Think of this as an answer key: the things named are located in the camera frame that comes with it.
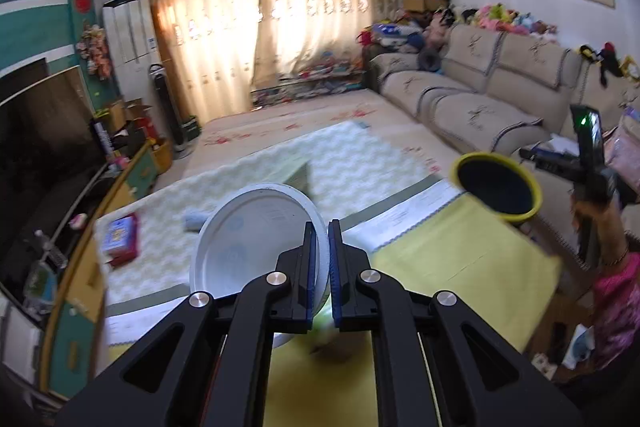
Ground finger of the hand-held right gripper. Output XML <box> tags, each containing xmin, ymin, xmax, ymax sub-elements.
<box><xmin>519</xmin><ymin>146</ymin><xmax>582</xmax><ymax>182</ymax></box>

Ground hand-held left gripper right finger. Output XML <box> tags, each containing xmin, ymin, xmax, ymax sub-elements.
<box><xmin>327</xmin><ymin>219</ymin><xmax>586</xmax><ymax>427</ymax></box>

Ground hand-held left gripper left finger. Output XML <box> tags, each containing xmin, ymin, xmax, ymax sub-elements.
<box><xmin>55</xmin><ymin>221</ymin><xmax>321</xmax><ymax>427</ymax></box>

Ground yellow bin with black liner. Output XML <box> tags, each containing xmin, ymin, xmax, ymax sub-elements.
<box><xmin>450</xmin><ymin>152</ymin><xmax>543</xmax><ymax>225</ymax></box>

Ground long pale green box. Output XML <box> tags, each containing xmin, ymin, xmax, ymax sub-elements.
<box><xmin>272</xmin><ymin>157</ymin><xmax>314</xmax><ymax>204</ymax></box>

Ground person's right hand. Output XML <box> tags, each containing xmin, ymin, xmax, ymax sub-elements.
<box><xmin>572</xmin><ymin>196</ymin><xmax>629</xmax><ymax>262</ymax></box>

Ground pink patterned bag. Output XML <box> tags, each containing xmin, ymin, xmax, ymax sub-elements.
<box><xmin>606</xmin><ymin>106</ymin><xmax>640</xmax><ymax>188</ymax></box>

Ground black and yellow plush toy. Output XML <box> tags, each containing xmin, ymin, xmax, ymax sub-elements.
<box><xmin>577</xmin><ymin>42</ymin><xmax>640</xmax><ymax>88</ymax></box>

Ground beige embroidered sofa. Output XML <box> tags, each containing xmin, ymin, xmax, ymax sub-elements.
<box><xmin>369</xmin><ymin>24</ymin><xmax>640</xmax><ymax>269</ymax></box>

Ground zigzag patterned play mat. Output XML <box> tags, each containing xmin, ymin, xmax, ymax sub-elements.
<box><xmin>95</xmin><ymin>121</ymin><xmax>563</xmax><ymax>427</ymax></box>

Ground white and blue packet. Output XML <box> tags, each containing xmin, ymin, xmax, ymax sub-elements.
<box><xmin>182</xmin><ymin>209</ymin><xmax>209</xmax><ymax>233</ymax></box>

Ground beige floral carpet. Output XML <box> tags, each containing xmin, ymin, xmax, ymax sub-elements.
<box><xmin>184</xmin><ymin>89</ymin><xmax>453</xmax><ymax>184</ymax></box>

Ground row of plush toys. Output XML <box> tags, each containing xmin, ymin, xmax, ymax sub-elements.
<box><xmin>425</xmin><ymin>2</ymin><xmax>559</xmax><ymax>44</ymax></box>

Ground grey round cushion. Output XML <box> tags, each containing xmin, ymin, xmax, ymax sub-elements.
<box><xmin>417</xmin><ymin>48</ymin><xmax>446</xmax><ymax>73</ymax></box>

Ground cluttered glass coffee table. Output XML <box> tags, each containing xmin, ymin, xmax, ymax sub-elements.
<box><xmin>250</xmin><ymin>61</ymin><xmax>372</xmax><ymax>108</ymax></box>

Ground red and blue box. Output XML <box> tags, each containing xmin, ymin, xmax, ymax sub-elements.
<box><xmin>100</xmin><ymin>213</ymin><xmax>141</xmax><ymax>269</ymax></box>

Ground pile of bags and toys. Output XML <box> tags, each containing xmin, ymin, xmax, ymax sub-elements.
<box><xmin>356</xmin><ymin>18</ymin><xmax>451</xmax><ymax>58</ymax></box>

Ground black tower fan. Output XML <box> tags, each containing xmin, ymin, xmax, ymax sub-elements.
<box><xmin>148</xmin><ymin>63</ymin><xmax>194</xmax><ymax>159</ymax></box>

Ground open cardboard boxes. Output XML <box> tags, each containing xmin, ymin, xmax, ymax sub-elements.
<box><xmin>107</xmin><ymin>99</ymin><xmax>166</xmax><ymax>142</ymax></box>

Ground green and yellow TV cabinet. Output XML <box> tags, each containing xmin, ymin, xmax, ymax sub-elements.
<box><xmin>39</xmin><ymin>141</ymin><xmax>157</xmax><ymax>404</ymax></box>

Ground black printed tube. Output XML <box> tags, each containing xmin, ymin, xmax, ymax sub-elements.
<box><xmin>90</xmin><ymin>119</ymin><xmax>112</xmax><ymax>168</ymax></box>

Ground clear water bottle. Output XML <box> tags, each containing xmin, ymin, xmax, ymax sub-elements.
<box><xmin>32</xmin><ymin>229</ymin><xmax>69</xmax><ymax>269</ymax></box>

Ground white standing air conditioner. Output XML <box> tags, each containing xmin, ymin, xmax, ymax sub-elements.
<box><xmin>102</xmin><ymin>0</ymin><xmax>164</xmax><ymax>108</ymax></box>

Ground black flat television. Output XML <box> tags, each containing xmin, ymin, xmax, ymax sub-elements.
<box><xmin>0</xmin><ymin>57</ymin><xmax>109</xmax><ymax>303</ymax></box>

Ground artificial flower bunch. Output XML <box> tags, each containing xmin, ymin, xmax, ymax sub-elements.
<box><xmin>75</xmin><ymin>24</ymin><xmax>112</xmax><ymax>81</ymax></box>

